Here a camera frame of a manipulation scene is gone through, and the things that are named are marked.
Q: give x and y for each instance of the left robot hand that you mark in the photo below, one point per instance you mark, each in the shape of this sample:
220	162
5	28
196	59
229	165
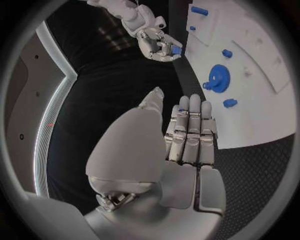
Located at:
140	150

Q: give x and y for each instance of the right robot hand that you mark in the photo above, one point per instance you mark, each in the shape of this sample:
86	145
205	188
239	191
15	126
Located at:
150	48

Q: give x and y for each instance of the blue block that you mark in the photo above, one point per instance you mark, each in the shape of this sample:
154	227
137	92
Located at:
176	50

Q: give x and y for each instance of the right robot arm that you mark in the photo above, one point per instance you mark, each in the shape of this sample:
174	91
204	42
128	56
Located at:
131	15

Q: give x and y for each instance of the white task board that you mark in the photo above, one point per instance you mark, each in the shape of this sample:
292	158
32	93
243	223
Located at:
248	112

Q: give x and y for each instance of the small blue peg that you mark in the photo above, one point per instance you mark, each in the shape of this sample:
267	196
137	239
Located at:
192	28

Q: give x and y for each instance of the long blue cylinder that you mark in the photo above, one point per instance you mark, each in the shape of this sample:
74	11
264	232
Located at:
199	10

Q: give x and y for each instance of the small blue gear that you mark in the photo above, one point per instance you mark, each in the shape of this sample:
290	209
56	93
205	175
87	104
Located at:
207	85

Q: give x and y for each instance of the large blue gear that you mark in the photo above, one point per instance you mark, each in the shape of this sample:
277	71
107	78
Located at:
220	77

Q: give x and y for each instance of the short blue cylinder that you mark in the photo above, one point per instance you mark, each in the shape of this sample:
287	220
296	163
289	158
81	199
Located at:
227	53

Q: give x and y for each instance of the blue plug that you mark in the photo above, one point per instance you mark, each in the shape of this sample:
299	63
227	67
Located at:
230	103

